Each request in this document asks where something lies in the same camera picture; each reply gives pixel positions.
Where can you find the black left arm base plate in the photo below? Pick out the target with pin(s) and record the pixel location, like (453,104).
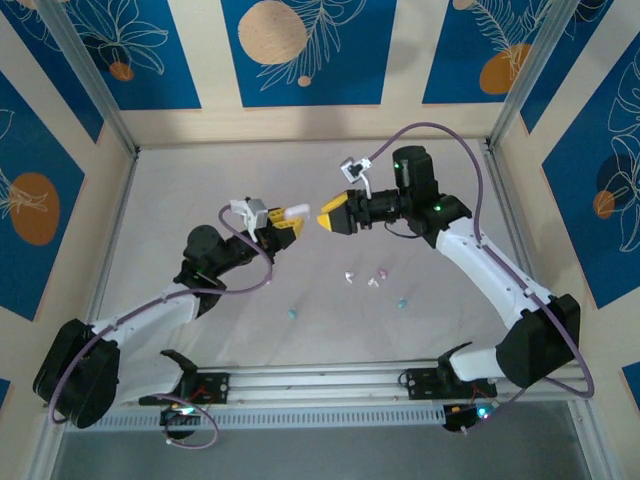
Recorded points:
(220,387)

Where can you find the aluminium frame post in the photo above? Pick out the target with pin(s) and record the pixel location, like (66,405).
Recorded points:
(530,75)
(91,75)

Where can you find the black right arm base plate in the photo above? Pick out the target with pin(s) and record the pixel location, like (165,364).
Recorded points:
(420,382)

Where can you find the white earbud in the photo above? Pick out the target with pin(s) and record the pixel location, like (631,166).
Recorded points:
(372,282)
(348,276)

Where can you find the white earbud charging case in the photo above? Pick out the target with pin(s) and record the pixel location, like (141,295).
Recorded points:
(300,209)

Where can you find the black controller box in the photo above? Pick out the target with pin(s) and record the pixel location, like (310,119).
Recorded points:
(172,422)
(457,420)

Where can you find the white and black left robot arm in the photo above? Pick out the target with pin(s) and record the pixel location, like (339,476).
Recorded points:
(150,320)

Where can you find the aluminium side rail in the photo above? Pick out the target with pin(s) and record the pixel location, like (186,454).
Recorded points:
(116,225)
(507,200)

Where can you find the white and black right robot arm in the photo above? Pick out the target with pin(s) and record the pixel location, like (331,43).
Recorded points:
(470,270)

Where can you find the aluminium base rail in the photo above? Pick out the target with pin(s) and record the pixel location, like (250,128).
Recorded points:
(325,385)

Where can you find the blue earbud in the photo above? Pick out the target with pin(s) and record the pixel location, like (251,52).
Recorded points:
(292,313)
(401,303)

